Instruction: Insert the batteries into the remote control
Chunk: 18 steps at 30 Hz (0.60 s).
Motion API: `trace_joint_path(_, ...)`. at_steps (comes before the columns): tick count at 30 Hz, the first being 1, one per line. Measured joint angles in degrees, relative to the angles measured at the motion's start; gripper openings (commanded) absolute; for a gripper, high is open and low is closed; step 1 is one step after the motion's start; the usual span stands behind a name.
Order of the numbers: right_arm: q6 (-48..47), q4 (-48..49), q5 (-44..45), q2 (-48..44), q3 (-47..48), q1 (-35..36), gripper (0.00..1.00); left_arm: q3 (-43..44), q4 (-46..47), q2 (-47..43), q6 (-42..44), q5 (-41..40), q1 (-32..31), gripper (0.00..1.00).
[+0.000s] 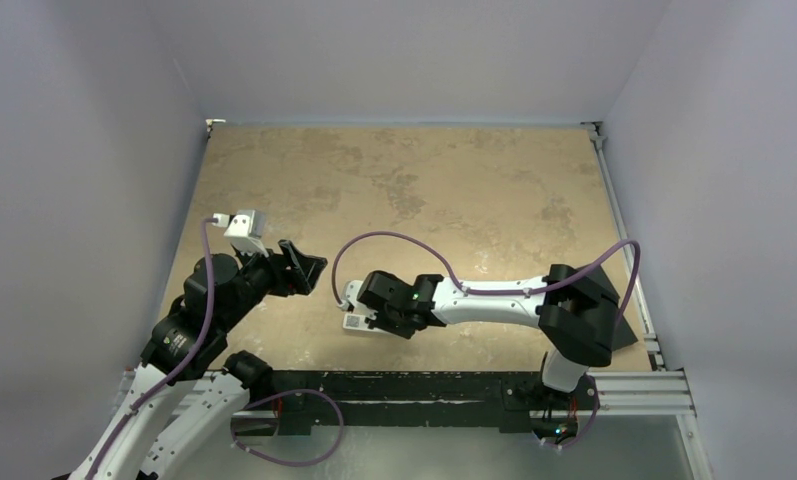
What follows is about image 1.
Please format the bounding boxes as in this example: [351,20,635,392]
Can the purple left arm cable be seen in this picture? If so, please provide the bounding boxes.
[83,215,230,480]

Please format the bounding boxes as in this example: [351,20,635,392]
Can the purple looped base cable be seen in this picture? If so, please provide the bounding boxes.
[229,389,344,469]

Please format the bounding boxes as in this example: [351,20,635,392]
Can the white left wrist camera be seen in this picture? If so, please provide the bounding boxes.
[224,209,269,257]

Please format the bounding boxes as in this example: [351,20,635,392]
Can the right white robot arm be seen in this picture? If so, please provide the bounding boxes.
[340,264,624,407]

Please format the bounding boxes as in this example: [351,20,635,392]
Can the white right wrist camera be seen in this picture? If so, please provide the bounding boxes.
[340,280,363,312]

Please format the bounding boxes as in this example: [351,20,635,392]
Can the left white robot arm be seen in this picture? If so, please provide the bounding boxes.
[68,240,328,479]

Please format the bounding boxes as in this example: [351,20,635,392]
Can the white air conditioner remote control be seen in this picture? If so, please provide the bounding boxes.
[342,312,382,333]

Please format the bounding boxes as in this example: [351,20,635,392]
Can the aluminium frame rail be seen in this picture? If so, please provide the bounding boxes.
[583,121,668,372]

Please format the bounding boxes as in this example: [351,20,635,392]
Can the black foam pad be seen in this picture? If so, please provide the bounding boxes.
[588,267,637,352]

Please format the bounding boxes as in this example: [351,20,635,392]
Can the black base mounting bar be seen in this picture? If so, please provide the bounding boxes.
[272,370,567,433]

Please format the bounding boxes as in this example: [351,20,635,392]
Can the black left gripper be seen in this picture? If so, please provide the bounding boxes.
[218,237,325,331]

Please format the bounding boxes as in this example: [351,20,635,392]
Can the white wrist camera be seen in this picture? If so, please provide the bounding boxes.
[340,280,363,312]
[224,209,269,257]

